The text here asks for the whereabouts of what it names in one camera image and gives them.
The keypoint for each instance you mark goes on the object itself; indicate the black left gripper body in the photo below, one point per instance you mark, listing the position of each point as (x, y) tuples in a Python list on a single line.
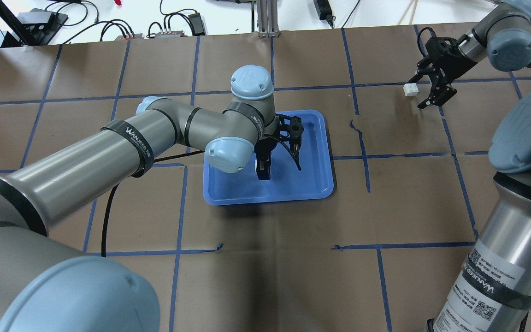
[(263, 148)]

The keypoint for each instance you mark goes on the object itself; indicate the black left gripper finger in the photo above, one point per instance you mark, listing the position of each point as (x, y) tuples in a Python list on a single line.
[(263, 166), (293, 146)]

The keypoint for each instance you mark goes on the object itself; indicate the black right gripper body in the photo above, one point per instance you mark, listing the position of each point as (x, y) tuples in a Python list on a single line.
[(448, 61)]

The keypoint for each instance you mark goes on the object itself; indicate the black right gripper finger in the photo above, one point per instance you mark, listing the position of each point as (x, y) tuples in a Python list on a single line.
[(421, 75), (438, 97)]

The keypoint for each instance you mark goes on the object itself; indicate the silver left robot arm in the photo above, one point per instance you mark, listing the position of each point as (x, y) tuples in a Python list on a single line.
[(47, 286)]

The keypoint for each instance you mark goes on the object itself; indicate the white block near right arm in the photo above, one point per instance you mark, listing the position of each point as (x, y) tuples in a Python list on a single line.
[(411, 89)]

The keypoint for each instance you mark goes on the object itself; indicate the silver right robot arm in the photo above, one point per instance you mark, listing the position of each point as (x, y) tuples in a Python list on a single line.
[(493, 290)]

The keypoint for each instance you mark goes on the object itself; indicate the blue plastic tray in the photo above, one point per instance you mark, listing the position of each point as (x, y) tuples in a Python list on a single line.
[(314, 181)]

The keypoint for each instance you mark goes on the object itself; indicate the black power adapter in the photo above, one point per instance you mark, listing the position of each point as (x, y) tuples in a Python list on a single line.
[(323, 10)]

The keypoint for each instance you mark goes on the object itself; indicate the black power brick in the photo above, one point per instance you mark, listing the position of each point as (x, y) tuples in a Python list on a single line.
[(196, 24)]

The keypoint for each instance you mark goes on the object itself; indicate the aluminium frame post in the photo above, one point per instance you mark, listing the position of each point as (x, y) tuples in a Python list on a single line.
[(267, 18)]

